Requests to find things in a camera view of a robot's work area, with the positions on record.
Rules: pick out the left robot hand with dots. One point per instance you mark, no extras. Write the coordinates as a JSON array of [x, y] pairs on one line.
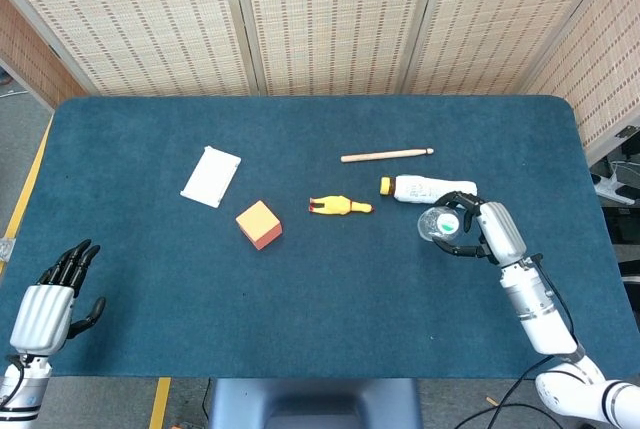
[[50, 299]]

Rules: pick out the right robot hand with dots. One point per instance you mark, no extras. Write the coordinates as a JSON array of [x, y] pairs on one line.
[[492, 231]]

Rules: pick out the clear plastic cup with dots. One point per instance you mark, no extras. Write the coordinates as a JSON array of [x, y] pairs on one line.
[[440, 224]]

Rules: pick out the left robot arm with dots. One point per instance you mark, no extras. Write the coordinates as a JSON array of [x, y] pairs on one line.
[[20, 384]]

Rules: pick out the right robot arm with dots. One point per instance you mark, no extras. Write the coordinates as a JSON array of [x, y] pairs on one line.
[[560, 339]]

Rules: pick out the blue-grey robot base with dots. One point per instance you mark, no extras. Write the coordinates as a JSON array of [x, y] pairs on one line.
[[315, 403]]

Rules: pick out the white yellow-capped bottle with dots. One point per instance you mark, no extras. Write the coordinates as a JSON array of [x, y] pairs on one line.
[[425, 189]]

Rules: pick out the wooden stick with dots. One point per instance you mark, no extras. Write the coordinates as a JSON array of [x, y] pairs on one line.
[[385, 154]]

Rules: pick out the yellow rubber chicken toy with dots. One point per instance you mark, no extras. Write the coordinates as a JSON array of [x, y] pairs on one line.
[[337, 205]]

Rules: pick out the blue table cloth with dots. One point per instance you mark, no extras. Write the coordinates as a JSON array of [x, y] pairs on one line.
[[320, 269]]

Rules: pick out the orange cube block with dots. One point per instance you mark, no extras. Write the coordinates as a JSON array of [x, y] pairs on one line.
[[258, 224]]

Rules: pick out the woven folding screen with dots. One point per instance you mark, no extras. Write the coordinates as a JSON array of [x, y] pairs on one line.
[[320, 19]]

